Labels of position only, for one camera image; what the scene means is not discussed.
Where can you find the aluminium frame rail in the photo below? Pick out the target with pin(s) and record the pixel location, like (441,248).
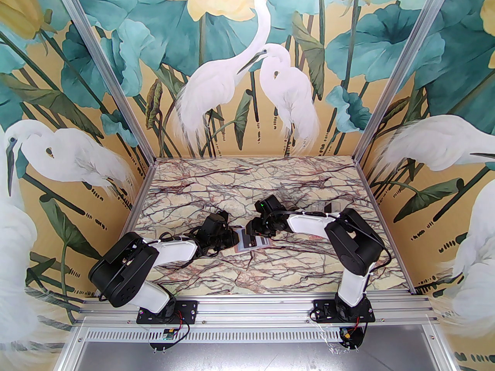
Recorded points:
(251,309)

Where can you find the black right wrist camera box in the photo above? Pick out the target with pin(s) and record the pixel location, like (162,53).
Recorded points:
(268,205)

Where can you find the black bracket plate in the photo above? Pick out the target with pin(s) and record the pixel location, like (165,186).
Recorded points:
(357,340)
(156,342)

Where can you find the white credit card red print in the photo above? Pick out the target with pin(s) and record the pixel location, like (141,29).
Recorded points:
(265,243)

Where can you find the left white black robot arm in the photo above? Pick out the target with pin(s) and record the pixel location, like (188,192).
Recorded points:
(122,271)

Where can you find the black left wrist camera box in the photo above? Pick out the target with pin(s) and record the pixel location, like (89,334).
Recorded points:
(215,223)

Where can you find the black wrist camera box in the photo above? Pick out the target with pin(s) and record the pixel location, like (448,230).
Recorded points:
(215,223)
(268,205)

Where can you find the aluminium frame post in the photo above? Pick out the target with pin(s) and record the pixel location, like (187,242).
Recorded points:
(402,72)
(108,72)

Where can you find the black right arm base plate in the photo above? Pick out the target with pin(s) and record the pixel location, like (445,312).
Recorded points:
(321,309)

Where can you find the small green circuit board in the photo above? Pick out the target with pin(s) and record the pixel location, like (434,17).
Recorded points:
(168,334)

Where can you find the pink leather card holder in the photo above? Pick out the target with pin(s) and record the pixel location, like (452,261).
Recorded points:
(238,247)

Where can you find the slotted aluminium strip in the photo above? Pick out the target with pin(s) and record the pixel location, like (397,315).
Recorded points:
(251,334)

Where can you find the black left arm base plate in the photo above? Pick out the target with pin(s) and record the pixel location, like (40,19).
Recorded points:
(189,309)

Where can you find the small circuit board yellow connector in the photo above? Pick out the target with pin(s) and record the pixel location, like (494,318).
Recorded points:
(349,335)

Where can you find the grey metal sheet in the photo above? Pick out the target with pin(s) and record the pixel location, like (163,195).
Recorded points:
(251,358)

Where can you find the dark grey credit card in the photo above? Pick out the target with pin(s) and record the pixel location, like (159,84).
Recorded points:
(249,242)

